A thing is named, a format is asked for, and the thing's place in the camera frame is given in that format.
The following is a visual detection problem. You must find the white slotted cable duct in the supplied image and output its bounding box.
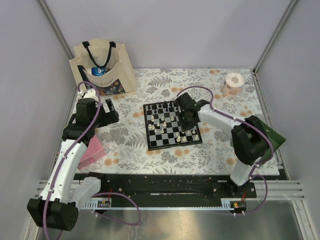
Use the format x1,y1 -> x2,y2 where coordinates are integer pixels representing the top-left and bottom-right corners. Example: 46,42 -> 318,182
82,198 -> 112,210

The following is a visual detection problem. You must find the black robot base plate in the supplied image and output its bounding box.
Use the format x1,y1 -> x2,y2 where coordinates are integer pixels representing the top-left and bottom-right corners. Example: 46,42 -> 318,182
74,172 -> 257,208

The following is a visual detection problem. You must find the black magnetic chess board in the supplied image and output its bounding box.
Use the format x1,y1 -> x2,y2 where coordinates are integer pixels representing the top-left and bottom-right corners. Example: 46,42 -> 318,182
143,101 -> 203,151

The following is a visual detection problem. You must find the cream canvas tote bag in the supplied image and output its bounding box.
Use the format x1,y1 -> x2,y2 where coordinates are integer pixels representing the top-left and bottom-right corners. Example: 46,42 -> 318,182
69,38 -> 137,96

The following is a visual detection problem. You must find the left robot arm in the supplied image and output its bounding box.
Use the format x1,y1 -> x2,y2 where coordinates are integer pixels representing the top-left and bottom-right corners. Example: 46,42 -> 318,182
27,98 -> 119,231

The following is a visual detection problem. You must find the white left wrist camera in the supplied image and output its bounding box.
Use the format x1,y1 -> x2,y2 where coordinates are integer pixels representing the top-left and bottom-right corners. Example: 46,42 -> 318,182
77,88 -> 98,101

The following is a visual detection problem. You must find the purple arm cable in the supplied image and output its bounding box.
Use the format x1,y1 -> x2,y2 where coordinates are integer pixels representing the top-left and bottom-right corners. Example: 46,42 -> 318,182
42,80 -> 142,240
176,85 -> 275,216

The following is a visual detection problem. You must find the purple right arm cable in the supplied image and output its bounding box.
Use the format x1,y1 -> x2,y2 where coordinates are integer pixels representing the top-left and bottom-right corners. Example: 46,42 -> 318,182
176,85 -> 275,216

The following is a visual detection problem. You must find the dark green plastic box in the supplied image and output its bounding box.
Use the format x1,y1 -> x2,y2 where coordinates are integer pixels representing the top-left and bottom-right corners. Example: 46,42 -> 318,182
261,121 -> 286,152

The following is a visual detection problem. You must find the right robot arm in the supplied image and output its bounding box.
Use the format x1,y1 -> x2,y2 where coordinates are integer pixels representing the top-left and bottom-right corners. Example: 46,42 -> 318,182
175,92 -> 274,198

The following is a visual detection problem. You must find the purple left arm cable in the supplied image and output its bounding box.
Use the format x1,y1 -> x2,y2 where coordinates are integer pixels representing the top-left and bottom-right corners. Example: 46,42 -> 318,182
42,80 -> 142,240

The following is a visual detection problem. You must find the pink plastic box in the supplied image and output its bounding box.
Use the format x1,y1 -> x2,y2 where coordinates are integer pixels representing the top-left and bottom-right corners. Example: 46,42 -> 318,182
77,135 -> 107,170

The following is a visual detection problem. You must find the floral patterned table mat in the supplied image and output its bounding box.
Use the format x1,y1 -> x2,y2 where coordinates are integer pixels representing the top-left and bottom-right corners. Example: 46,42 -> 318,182
81,68 -> 264,175

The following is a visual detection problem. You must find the pink wrapped toilet paper roll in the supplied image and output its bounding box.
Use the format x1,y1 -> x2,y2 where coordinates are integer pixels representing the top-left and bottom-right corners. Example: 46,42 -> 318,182
221,72 -> 245,97

